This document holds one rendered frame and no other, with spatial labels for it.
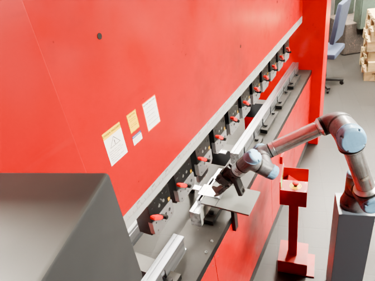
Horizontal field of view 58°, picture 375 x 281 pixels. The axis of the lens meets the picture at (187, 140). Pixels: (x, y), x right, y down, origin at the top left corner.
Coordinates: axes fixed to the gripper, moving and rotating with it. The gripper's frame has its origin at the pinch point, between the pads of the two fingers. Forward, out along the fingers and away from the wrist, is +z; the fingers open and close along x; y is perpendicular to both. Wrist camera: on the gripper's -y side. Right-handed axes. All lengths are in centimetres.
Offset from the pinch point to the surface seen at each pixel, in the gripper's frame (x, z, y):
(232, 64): -41, -40, 39
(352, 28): -517, 29, -46
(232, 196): 0.1, -4.6, -6.5
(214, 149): -8.9, -13.2, 16.8
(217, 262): 24.1, 14.6, -21.9
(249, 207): 4.8, -11.6, -14.7
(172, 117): 24, -41, 40
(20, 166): 98, -79, 45
